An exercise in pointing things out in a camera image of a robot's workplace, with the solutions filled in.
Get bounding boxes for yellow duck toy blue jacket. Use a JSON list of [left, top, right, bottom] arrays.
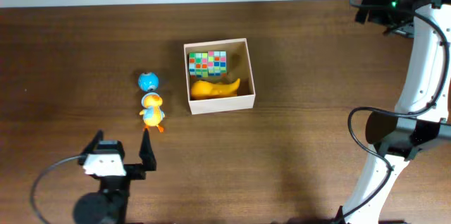
[[139, 92, 165, 133]]

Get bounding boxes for white cardboard box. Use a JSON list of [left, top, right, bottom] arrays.
[[183, 38, 256, 115]]

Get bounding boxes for rubik cube green orange top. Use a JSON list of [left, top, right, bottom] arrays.
[[188, 52, 209, 78]]

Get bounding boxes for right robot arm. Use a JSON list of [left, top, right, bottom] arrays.
[[332, 0, 450, 223]]

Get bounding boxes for blue ball toy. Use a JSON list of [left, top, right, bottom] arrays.
[[138, 72, 159, 92]]

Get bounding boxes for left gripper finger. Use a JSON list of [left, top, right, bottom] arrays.
[[139, 129, 157, 171], [80, 130, 104, 156]]

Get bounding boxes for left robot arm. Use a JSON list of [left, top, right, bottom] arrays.
[[73, 129, 157, 224]]

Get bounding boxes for rubik cube pastel colours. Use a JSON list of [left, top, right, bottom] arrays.
[[206, 51, 228, 77]]

